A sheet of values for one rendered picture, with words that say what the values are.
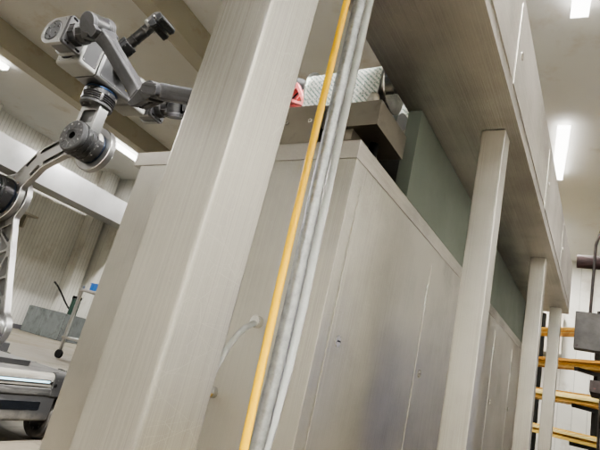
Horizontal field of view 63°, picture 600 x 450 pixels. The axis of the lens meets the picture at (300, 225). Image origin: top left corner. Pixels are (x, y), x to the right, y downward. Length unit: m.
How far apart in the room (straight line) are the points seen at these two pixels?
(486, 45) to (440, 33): 0.09
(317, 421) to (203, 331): 0.57
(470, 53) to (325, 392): 0.73
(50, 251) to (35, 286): 0.72
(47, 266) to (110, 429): 10.41
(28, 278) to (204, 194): 10.22
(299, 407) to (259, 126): 0.56
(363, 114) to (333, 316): 0.44
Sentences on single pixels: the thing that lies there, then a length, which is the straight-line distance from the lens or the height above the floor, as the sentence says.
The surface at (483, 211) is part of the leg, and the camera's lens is 1.25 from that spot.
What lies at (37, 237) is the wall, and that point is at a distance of 10.53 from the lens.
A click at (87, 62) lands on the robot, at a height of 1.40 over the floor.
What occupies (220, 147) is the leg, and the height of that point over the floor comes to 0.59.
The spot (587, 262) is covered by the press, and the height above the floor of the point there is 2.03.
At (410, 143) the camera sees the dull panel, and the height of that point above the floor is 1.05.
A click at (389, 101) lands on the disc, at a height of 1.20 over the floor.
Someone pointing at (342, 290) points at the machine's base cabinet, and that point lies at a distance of 0.91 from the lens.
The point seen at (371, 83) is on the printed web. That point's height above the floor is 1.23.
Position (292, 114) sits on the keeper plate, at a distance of 1.15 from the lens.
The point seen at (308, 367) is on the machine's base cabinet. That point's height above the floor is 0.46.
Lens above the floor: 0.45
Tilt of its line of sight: 16 degrees up
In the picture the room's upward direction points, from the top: 14 degrees clockwise
